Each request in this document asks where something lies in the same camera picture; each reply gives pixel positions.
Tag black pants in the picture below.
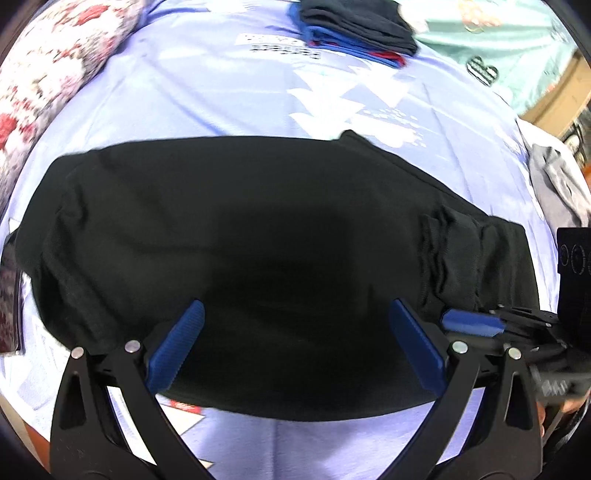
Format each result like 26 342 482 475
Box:
14 130 541 423

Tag wooden furniture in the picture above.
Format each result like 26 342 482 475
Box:
526 48 591 153

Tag green printed blanket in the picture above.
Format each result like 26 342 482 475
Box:
397 0 583 121

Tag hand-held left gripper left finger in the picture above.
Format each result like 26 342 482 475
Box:
50 298 214 480

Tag stack of folded dark clothes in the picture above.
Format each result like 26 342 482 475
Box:
299 0 419 55

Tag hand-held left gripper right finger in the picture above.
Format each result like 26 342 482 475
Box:
378 298 544 480

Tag folded red garment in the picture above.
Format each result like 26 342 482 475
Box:
311 41 407 69

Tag grey cloth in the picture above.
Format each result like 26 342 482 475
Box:
529 143 591 228

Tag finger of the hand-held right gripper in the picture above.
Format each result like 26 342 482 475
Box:
489 305 560 329
440 308 561 354

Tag folded blue pants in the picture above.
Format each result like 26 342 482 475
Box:
288 2 393 65

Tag blue printed bed sheet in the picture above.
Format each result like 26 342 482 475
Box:
0 0 561 472

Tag floral pillow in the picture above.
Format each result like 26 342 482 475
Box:
0 0 149 217

